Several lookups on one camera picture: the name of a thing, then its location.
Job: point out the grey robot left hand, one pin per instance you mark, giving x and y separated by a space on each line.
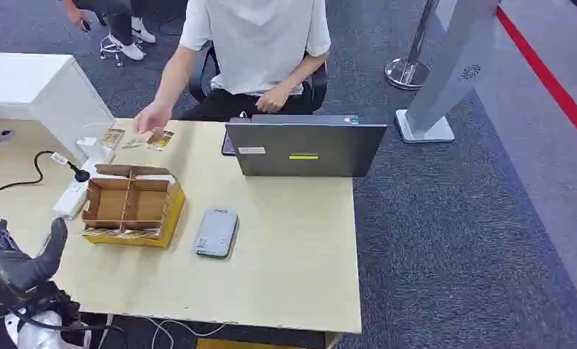
26 267

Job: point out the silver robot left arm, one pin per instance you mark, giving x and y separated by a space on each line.
31 320

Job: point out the white power strip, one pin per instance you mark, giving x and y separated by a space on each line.
76 190

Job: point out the wooden card box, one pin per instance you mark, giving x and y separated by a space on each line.
132 204

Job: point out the card with printed face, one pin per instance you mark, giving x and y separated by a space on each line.
160 140
112 138
132 143

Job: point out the white cabinet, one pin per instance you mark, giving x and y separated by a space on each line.
40 98

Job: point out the grey card reader device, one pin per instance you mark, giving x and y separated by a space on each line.
216 232

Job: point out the person's right hand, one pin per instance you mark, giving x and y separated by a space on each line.
152 119

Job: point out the person's hand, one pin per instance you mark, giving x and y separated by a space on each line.
152 119
271 99

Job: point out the chrome stool base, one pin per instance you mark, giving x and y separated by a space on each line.
111 50

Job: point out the person seated in background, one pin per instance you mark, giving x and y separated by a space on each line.
113 24

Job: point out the person's left hand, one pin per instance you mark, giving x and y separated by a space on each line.
271 99

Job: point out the dark grey laptop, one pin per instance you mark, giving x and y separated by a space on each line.
305 147

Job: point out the person in white shirt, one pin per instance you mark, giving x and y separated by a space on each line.
250 53

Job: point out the black office chair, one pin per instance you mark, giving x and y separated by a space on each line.
312 86

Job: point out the grey standing sign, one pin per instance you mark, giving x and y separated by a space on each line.
450 72

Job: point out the chrome stanchion post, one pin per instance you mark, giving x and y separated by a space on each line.
410 53

